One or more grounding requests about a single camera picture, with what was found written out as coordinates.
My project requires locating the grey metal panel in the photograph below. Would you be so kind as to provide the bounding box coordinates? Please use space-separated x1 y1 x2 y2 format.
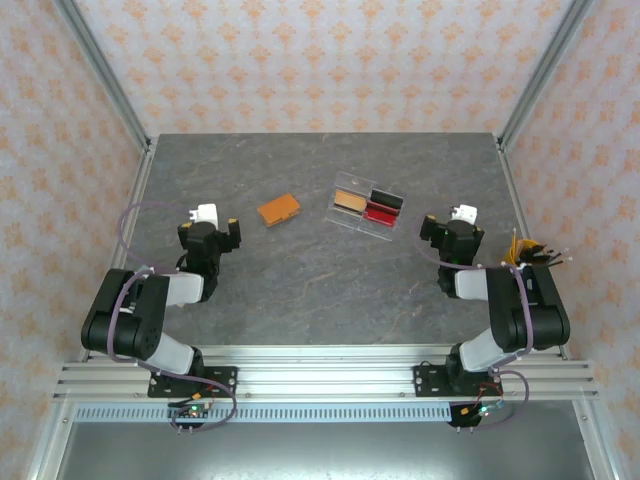
54 421 604 480

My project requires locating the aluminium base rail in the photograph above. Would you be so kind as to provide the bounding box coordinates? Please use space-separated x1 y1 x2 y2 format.
52 343 601 404

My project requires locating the orange leather card holder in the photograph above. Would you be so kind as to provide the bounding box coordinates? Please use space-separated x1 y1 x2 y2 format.
256 193 303 230

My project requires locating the aluminium corner post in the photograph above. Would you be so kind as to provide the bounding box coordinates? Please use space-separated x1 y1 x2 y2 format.
52 0 153 151
498 0 596 151

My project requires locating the aluminium lower frame bar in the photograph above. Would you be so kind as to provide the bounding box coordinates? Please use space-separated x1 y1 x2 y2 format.
572 399 629 480
24 399 76 480

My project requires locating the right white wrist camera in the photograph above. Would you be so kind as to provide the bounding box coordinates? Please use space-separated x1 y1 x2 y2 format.
448 203 480 225

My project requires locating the grey slotted cable duct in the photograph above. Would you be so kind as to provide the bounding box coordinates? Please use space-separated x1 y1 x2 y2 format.
74 405 454 424

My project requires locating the tan card holder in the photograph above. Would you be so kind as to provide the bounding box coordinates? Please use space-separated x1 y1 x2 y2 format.
333 189 370 218

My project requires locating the red card holder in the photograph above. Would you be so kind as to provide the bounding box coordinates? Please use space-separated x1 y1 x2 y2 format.
363 200 401 231

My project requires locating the yellow wire bundle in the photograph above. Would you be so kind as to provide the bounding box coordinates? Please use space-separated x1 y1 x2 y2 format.
500 227 547 271

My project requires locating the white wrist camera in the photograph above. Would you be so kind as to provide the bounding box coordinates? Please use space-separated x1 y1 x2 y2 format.
448 203 480 225
188 203 221 225

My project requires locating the small controller circuit board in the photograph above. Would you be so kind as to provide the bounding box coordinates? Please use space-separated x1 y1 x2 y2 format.
167 403 211 422
462 399 506 421

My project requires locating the aluminium side rail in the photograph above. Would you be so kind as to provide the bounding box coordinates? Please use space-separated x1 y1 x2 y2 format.
494 133 571 362
79 135 159 362

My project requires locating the red black power lead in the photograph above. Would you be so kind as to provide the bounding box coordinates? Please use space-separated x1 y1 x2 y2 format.
168 384 217 407
462 382 504 416

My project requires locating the clear acrylic organizer box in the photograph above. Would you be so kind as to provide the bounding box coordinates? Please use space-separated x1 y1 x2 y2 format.
324 170 405 244

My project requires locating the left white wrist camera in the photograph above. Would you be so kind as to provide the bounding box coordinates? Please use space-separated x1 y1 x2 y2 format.
188 203 221 225

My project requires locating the black card holder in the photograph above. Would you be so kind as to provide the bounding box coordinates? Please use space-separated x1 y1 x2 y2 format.
369 188 405 211

